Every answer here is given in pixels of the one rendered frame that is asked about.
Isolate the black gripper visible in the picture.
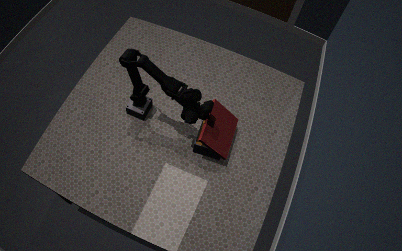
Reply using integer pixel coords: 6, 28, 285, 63
181, 100, 214, 120

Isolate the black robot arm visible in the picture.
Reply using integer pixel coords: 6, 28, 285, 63
119, 48, 202, 124

